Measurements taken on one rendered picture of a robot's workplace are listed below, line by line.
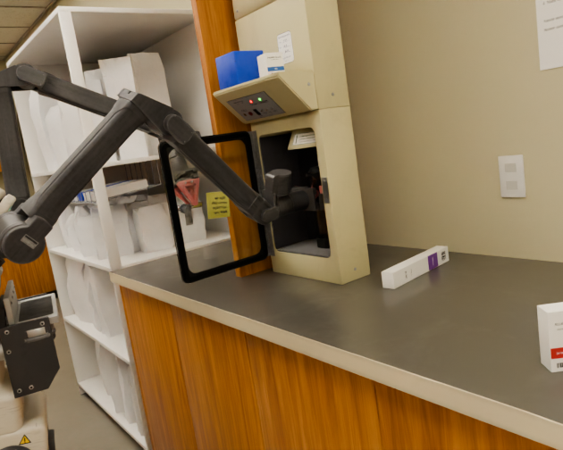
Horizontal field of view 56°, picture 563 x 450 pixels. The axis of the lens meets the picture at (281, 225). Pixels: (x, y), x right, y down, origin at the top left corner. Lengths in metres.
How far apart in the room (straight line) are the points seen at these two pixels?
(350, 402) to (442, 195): 0.80
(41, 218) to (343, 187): 0.75
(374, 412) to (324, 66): 0.85
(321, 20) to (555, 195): 0.75
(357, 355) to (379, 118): 1.01
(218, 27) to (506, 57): 0.82
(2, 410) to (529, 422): 1.05
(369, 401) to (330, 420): 0.16
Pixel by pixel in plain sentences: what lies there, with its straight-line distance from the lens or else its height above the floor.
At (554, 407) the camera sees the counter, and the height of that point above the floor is 0.94.
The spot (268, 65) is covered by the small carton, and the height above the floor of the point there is 1.54.
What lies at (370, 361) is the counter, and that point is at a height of 0.94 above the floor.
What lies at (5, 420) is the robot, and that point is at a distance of 1.38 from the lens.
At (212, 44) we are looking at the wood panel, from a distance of 1.69.
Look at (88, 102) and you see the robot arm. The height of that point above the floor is 1.53.
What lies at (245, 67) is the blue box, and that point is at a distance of 1.51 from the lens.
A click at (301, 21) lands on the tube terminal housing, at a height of 1.63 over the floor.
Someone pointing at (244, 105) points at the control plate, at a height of 1.46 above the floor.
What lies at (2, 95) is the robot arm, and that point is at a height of 1.57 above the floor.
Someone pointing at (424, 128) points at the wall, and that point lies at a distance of 1.72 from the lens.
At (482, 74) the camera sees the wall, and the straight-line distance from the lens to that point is 1.60.
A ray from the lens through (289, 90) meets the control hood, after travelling 1.36.
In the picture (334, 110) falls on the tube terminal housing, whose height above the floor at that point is 1.40.
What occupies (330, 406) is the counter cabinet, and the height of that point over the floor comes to 0.78.
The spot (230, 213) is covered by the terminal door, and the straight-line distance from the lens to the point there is 1.58.
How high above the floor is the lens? 1.35
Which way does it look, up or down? 9 degrees down
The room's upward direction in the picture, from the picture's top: 8 degrees counter-clockwise
